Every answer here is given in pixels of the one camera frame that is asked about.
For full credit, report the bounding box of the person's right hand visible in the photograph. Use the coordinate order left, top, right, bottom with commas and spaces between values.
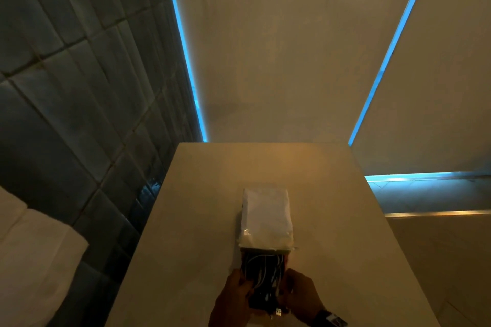
277, 268, 325, 325

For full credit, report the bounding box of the person's left hand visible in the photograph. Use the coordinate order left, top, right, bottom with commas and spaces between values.
208, 269, 255, 327

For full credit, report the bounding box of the bundle of black white cables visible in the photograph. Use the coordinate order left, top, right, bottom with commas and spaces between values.
240, 253, 289, 318

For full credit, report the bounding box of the white plastic pouch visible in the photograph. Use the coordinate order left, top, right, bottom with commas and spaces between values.
237, 186, 296, 314

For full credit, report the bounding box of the white table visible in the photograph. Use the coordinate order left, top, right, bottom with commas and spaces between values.
104, 143, 440, 327

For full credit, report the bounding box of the window sill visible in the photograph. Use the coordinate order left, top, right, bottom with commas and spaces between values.
365, 171, 491, 218

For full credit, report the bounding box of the white pillow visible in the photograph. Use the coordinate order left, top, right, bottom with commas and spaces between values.
0, 186, 90, 327

